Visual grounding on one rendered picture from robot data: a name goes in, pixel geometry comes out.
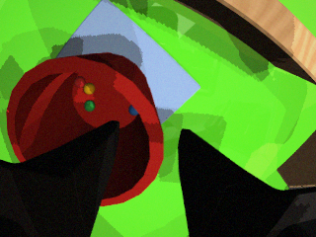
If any blue marble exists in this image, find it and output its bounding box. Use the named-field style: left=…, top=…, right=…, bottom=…
left=129, top=106, right=139, bottom=116

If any orange marble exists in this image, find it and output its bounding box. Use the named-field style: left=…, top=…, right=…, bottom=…
left=83, top=83, right=95, bottom=95

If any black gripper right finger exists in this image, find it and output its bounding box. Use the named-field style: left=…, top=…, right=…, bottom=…
left=178, top=127, right=316, bottom=237

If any green marble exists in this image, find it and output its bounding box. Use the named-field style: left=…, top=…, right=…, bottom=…
left=84, top=100, right=96, bottom=112

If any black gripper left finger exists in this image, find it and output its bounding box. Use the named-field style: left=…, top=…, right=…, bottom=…
left=0, top=119, right=119, bottom=237

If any tan wooden plank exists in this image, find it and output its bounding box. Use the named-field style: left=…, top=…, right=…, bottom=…
left=175, top=0, right=316, bottom=84

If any red cup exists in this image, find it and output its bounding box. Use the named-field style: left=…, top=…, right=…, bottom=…
left=7, top=52, right=163, bottom=206

